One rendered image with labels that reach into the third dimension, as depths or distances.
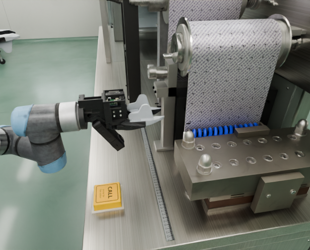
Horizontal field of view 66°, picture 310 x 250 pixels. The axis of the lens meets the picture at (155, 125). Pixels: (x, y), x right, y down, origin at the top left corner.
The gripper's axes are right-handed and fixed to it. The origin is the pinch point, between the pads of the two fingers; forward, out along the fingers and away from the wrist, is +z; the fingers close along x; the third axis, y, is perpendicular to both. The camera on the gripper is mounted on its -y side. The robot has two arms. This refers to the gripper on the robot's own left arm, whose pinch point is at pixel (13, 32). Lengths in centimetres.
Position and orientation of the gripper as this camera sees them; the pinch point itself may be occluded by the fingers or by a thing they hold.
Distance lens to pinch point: 101.0
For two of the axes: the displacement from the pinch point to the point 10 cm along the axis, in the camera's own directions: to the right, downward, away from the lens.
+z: 7.2, -3.8, 5.8
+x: 6.9, 5.1, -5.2
